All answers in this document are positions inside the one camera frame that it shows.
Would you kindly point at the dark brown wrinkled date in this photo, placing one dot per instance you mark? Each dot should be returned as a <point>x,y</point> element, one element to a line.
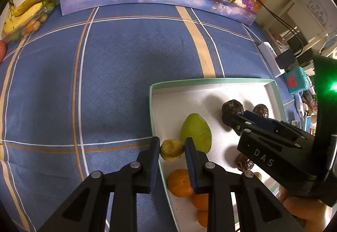
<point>243,163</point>
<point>261,110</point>

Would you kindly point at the white tray with green rim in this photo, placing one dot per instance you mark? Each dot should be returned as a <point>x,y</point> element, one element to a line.
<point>184,97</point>

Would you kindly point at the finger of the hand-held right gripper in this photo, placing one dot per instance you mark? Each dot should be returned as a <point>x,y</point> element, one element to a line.
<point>258,120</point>
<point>276,160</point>

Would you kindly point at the pile of small toys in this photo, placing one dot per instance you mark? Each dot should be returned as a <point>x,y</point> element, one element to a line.
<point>308,110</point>

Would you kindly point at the red apple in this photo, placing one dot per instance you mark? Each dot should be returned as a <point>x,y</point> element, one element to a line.
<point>2,51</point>

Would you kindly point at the orange tangerine with stem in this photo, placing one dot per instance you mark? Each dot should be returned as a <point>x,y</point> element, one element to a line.
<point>179,183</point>

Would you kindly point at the white wooden shelf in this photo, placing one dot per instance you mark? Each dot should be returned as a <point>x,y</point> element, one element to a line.
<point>316,5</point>

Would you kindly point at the black charger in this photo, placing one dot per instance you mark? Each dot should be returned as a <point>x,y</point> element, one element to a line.
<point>285,59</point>

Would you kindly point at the clear plastic fruit container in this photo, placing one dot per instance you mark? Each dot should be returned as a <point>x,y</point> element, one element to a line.
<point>39,21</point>

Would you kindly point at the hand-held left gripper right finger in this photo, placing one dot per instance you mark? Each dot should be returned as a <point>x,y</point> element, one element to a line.
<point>190,163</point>

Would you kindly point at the person's right hand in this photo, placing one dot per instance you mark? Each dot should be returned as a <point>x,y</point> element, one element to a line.
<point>305,207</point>

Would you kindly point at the teal box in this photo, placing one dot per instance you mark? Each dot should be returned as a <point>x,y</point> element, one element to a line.
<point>296,80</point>

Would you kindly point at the small brown longan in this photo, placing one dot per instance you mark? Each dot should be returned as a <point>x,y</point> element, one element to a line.
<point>258,176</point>
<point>172,150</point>

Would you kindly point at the green mango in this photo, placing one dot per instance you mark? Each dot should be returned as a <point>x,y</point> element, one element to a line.
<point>196,131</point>

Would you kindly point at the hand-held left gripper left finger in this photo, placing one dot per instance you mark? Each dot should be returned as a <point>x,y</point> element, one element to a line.
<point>154,163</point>

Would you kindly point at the white power strip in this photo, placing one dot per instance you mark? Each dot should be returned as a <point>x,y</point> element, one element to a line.
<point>268,55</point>

